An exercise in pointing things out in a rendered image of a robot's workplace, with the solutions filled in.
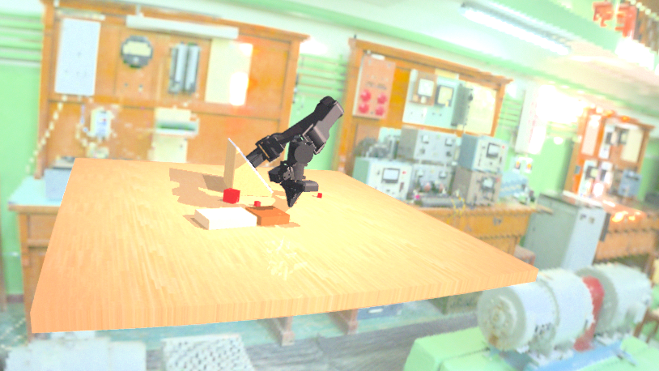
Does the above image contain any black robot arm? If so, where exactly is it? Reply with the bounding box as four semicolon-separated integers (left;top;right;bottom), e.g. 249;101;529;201
245;96;345;184

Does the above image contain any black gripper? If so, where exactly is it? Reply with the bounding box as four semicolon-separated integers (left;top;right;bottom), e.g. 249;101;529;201
279;158;319;207

